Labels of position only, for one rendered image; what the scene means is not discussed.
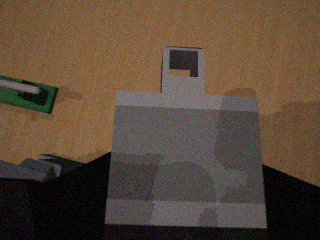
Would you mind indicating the grey pin with red cap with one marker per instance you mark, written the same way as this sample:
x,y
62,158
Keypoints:
x,y
20,86

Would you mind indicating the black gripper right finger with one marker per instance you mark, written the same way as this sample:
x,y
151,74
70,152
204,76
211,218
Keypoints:
x,y
292,207

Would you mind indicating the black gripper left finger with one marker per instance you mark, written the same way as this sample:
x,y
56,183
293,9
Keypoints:
x,y
69,207

